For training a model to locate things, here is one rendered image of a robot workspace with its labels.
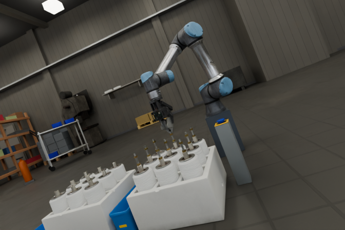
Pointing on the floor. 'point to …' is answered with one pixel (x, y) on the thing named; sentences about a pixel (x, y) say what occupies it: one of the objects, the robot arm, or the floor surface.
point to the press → (69, 101)
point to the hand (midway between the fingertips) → (171, 130)
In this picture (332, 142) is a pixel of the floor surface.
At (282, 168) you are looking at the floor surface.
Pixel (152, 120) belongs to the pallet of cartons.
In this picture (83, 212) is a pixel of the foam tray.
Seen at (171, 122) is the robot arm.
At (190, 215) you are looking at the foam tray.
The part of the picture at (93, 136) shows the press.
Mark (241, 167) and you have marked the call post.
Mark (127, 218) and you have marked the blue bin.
